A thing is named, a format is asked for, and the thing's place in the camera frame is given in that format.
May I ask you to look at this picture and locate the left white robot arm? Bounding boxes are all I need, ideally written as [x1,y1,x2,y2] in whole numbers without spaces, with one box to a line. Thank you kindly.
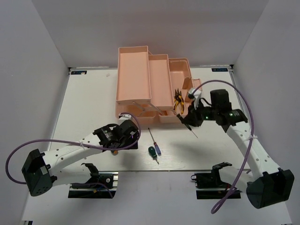
[22,120,141,196]

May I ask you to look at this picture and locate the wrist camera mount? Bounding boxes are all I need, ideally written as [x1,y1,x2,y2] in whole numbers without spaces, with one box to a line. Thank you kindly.
[118,113,132,125]
[187,88,202,109]

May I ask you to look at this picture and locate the stubby green grey screwdriver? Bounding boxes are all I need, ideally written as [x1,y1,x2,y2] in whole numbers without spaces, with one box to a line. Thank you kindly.
[148,146,159,164]

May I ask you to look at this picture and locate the yellow long nose pliers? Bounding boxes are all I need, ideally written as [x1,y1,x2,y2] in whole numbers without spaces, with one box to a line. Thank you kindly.
[173,89,185,114]

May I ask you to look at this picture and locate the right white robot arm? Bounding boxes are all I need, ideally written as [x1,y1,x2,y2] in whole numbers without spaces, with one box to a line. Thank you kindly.
[182,88,294,209]

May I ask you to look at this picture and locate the blue red handled screwdriver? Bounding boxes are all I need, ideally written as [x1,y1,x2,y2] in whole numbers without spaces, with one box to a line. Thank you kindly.
[148,128,161,156]

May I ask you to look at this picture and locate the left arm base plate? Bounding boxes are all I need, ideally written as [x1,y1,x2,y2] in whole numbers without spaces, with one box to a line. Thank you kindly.
[68,172,119,199]

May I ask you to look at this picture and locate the black green precision screwdriver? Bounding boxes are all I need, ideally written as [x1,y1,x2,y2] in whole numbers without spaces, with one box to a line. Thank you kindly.
[176,114,198,138]

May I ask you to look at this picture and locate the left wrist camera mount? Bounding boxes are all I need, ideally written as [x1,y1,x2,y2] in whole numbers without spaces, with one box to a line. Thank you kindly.
[118,113,132,125]

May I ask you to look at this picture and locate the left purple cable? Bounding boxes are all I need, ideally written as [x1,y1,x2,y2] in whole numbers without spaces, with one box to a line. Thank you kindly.
[5,112,142,197]

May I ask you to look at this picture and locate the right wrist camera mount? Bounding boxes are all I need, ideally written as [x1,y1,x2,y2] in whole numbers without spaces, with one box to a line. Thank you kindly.
[187,88,202,109]

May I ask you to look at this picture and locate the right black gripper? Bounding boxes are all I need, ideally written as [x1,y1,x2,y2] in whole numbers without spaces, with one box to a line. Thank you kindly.
[182,100,218,127]

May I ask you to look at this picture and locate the pink plastic toolbox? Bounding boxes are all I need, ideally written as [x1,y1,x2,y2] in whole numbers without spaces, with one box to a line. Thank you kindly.
[115,46,201,124]

